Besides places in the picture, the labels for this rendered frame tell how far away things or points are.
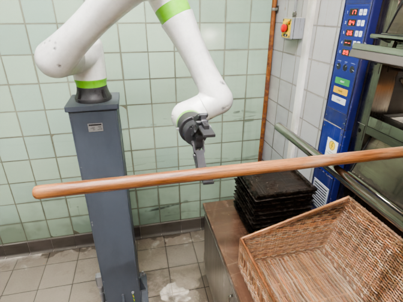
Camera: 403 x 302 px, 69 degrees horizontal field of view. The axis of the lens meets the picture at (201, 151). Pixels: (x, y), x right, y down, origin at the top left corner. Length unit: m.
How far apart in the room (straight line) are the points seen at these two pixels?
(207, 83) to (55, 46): 0.50
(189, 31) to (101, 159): 0.66
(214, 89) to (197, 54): 0.13
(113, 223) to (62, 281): 0.78
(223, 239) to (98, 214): 0.60
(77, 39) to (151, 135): 1.02
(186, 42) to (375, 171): 0.83
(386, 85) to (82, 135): 1.18
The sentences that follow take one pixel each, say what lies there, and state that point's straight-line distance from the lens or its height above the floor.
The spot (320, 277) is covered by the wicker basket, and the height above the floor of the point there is 0.59.
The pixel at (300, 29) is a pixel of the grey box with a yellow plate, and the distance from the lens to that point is 1.67.
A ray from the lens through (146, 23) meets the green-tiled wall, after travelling 1.81.
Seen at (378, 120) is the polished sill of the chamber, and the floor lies 1.18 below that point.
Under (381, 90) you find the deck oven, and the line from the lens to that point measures 1.28.
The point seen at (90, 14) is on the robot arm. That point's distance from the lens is 1.01.
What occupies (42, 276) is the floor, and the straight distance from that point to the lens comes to 2.29.
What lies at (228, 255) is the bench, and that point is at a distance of 1.36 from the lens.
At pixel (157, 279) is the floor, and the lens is 2.06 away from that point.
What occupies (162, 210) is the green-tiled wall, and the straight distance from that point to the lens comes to 2.24.
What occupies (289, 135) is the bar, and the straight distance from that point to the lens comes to 1.01.
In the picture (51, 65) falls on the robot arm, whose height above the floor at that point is 1.38.
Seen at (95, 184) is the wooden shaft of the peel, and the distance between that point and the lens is 0.67.
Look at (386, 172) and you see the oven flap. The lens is 1.25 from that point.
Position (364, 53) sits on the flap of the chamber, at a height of 1.42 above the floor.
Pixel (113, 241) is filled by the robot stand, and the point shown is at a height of 0.50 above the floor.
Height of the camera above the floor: 1.53
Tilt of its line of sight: 25 degrees down
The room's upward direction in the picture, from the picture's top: straight up
